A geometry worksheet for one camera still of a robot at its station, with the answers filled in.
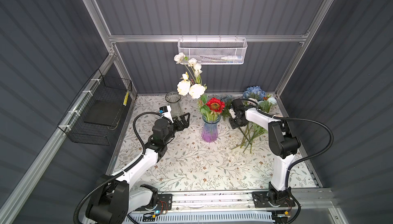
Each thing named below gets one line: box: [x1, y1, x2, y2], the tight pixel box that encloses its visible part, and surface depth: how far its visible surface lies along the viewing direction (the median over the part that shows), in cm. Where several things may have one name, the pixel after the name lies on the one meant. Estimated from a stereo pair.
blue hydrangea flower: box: [242, 85, 266, 100], surface depth 111 cm
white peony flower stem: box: [177, 72, 206, 100], surface depth 71 cm
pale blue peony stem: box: [258, 94, 278, 114], surface depth 107 cm
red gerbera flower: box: [205, 97, 226, 122], surface depth 78 cm
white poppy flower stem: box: [173, 52, 203, 85], surface depth 82 cm
